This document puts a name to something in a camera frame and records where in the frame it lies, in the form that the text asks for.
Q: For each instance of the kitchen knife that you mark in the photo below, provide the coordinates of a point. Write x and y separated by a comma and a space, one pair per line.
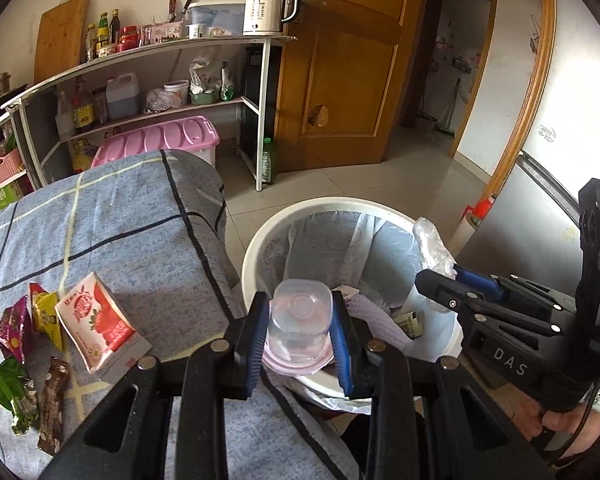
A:
171, 10
187, 5

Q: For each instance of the dark liquid plastic jug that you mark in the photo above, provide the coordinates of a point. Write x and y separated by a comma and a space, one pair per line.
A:
122, 95

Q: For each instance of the white plastic bag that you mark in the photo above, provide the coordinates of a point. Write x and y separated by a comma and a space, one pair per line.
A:
202, 72

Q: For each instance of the white plastic tub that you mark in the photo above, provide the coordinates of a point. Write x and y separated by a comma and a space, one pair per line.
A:
176, 92

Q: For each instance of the yellow cooking oil bottle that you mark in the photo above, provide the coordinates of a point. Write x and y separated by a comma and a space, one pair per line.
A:
82, 152

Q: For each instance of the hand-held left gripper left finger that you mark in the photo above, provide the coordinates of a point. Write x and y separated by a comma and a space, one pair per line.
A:
257, 355

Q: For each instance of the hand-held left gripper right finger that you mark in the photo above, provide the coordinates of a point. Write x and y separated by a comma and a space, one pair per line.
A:
341, 345

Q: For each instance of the white metal shelf rack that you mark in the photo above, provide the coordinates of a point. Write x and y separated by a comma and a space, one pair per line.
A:
180, 45

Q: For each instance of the red plastic object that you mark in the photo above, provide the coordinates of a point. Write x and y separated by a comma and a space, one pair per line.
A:
482, 207

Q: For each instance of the pale yellow snack wrapper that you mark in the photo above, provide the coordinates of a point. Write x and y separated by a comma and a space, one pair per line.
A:
411, 322

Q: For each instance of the large soy sauce bottle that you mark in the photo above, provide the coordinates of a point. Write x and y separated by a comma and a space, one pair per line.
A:
82, 105

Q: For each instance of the clear storage box blue lid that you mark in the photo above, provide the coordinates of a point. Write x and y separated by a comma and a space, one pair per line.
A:
215, 15

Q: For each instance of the green snack bag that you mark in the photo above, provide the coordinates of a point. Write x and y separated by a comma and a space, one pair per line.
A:
12, 395

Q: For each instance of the red milk carton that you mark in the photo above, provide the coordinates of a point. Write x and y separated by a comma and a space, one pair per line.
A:
97, 327

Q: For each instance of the dark sauce bottle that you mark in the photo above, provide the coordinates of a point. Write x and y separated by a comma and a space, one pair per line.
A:
115, 25

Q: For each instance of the pink basket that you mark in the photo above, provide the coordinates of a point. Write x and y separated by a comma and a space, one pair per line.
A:
2, 167

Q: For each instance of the green bowl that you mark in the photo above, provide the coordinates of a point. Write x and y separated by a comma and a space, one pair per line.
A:
203, 98

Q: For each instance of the white electric kettle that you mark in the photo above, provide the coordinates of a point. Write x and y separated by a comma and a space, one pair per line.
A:
265, 10

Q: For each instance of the white round waste bin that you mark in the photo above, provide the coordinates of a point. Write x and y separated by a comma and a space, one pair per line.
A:
330, 205

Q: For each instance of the purple snack packet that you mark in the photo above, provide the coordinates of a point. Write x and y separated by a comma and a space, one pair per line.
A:
12, 332

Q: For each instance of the clear plastic bin liner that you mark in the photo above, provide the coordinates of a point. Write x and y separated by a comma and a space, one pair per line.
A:
340, 245

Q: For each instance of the white foam fruit net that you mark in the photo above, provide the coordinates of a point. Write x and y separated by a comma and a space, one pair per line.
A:
375, 322

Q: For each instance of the clear plastic bag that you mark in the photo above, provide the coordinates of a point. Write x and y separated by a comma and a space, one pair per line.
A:
157, 100

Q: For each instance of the green food packet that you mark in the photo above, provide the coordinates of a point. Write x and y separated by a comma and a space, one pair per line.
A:
226, 82

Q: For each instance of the pink utensil box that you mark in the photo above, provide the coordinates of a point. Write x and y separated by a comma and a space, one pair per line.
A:
162, 32

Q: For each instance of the brown snack wrapper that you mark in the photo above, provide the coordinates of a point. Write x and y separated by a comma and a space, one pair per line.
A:
52, 405

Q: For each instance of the small sauce bottle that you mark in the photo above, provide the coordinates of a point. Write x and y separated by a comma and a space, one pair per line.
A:
90, 45

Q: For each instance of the green cardboard box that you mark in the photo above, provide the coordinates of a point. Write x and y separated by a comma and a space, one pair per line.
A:
5, 194

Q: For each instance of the person's right hand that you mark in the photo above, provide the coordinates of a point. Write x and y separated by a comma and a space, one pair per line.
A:
555, 422

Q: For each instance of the wooden door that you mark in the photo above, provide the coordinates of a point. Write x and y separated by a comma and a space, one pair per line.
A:
340, 60

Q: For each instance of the silver refrigerator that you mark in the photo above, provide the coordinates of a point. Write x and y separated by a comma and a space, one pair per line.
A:
530, 220

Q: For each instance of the green plastic bottle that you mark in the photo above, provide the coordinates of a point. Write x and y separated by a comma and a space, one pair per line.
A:
268, 160

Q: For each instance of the clear plastic cup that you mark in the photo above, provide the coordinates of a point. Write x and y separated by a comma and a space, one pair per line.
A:
297, 320

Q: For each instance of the metal door latch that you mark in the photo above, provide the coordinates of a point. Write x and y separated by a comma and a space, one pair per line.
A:
307, 2

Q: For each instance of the wooden door knob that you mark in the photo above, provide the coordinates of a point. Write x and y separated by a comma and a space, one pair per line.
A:
320, 116

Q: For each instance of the dark glass jar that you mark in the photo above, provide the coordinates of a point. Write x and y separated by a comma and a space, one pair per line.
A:
100, 106

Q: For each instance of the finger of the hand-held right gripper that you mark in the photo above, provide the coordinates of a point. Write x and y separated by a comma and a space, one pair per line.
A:
445, 292
472, 276

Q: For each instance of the yellow red snack packet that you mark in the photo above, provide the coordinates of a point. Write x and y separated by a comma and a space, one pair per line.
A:
47, 316

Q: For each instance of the pink plastic storage box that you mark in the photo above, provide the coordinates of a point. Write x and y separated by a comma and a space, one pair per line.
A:
155, 140

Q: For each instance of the wooden cutting board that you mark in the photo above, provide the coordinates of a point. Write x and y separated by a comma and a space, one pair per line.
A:
60, 35

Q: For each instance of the red jar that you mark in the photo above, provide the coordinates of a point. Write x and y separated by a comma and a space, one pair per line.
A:
126, 39

